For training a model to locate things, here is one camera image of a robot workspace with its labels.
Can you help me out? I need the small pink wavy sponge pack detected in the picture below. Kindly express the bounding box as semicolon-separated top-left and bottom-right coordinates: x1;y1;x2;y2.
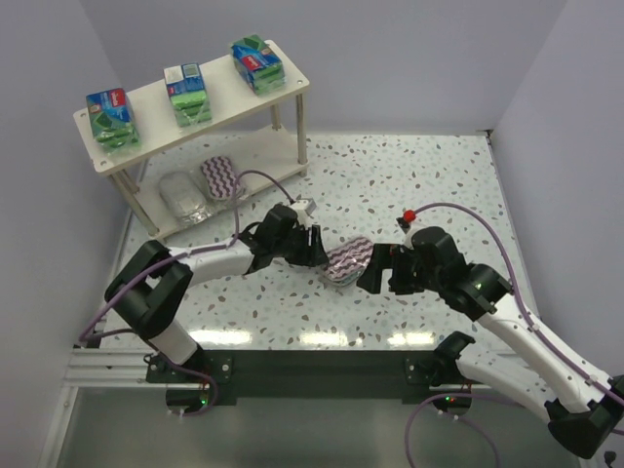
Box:
321;236;373;287

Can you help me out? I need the pink brown wavy sponge pack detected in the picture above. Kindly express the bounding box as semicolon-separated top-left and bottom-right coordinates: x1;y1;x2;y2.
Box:
200;156;245;201

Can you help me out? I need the silver mesh scourer pack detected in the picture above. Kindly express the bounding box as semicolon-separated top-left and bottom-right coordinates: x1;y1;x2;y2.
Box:
158;172;213;227

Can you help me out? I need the Vileda pack with red logo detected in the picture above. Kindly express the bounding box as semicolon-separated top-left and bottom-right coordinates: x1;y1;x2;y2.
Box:
230;34;286;96

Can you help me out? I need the Vileda pack with barcode label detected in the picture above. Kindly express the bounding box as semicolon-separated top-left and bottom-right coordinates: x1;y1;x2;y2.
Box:
163;62;212;127

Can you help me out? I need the large blue Vileda sponge pack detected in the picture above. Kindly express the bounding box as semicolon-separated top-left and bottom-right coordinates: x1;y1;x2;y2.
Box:
86;88;140;154

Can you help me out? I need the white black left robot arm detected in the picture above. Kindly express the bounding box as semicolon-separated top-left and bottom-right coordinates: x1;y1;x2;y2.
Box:
104;199;329;371

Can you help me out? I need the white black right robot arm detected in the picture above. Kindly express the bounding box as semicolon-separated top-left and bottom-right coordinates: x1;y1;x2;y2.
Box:
357;227;623;459

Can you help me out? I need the beige two-tier wooden shelf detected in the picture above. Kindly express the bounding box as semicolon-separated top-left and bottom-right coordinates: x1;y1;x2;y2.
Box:
73;41;310;239

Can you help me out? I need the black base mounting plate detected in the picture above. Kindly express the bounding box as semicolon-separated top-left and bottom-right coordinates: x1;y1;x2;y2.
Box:
145;348;482;409

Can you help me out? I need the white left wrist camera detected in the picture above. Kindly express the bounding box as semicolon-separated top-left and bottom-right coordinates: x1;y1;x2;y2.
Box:
290;198;317;228

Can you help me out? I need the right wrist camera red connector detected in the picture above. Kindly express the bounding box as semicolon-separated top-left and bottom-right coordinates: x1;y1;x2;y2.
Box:
396;210;417;231

